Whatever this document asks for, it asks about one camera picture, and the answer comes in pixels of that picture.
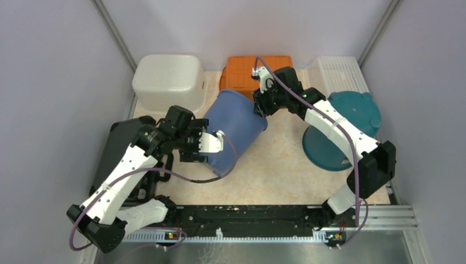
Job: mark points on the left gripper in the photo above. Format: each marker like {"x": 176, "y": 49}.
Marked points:
{"x": 195, "y": 126}

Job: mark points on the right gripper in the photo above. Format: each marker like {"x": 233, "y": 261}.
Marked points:
{"x": 260, "y": 106}

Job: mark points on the blue bucket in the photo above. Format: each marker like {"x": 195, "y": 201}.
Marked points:
{"x": 233, "y": 114}

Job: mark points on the orange plastic tub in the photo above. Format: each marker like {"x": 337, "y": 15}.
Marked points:
{"x": 237, "y": 73}

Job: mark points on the white perforated basket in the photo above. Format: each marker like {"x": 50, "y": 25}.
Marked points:
{"x": 330, "y": 74}

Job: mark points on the translucent white plastic tub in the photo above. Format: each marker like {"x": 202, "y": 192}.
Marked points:
{"x": 163, "y": 80}

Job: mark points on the teal bucket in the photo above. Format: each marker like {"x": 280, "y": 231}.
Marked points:
{"x": 357, "y": 108}

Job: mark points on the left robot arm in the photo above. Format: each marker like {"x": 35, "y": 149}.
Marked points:
{"x": 101, "y": 218}

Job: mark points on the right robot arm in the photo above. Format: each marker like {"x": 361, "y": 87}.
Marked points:
{"x": 373, "y": 162}

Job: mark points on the black case on left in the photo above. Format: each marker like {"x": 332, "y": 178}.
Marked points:
{"x": 119, "y": 138}

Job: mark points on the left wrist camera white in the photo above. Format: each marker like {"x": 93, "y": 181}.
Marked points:
{"x": 211, "y": 143}

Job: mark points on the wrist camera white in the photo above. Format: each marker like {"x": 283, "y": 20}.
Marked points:
{"x": 211, "y": 143}
{"x": 265, "y": 77}

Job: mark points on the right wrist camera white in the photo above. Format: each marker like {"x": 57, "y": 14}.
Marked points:
{"x": 265, "y": 77}

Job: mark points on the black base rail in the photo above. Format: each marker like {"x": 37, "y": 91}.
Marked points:
{"x": 255, "y": 221}

